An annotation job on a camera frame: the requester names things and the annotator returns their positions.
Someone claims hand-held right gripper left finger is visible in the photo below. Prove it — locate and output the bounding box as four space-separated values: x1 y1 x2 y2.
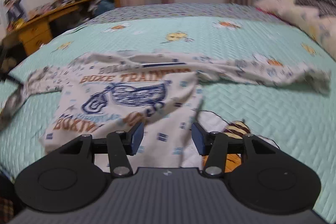
59 122 145 178

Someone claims white printed long-sleeve shirt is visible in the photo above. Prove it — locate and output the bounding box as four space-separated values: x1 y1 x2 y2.
23 50 332 170

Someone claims pink floral pillow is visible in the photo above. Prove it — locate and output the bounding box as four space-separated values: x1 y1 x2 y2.
254 0 336 61

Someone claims wall poster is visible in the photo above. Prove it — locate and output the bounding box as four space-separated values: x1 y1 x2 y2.
1 0 28 27

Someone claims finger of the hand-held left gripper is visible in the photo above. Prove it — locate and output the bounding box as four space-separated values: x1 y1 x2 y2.
0 74 27 124

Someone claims purple floral bedsheet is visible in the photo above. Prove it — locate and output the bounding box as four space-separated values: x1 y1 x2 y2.
89 2 292 28

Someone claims person's plaid clothing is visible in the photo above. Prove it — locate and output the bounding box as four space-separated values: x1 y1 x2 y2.
0 196 15 224

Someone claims mint bee-print quilt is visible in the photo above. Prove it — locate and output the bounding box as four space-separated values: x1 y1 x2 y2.
0 15 336 219

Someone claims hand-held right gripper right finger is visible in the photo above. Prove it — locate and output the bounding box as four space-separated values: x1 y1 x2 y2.
192 122 277 178

